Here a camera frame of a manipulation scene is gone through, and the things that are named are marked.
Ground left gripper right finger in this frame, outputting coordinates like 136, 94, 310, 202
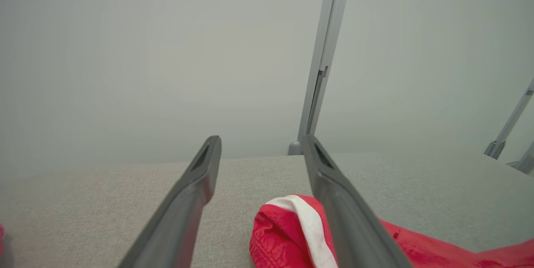
301, 135, 413, 268

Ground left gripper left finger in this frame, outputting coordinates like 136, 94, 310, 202
118, 136, 222, 268

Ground red shorts white stripes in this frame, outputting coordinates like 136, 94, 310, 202
249, 194, 534, 268

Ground grey metal frame post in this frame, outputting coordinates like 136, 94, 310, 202
297, 0, 353, 141

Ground grey metal frame strut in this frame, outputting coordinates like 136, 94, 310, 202
507, 143, 534, 174
484, 78, 534, 160

